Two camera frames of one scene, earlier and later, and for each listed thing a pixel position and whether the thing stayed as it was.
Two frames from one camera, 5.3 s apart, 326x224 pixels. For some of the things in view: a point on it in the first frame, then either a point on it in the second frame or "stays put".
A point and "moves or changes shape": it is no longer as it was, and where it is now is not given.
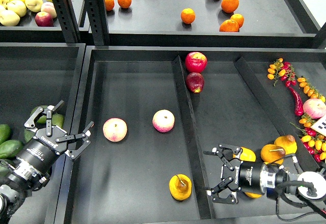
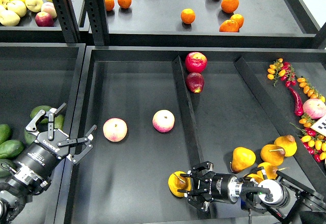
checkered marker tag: [320, 126] stays put
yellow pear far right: [288, 142] stays put
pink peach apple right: [315, 108] stays put
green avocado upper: [43, 119] stays put
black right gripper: [244, 176] to [207, 186]
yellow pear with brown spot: [180, 187] moves or changes shape
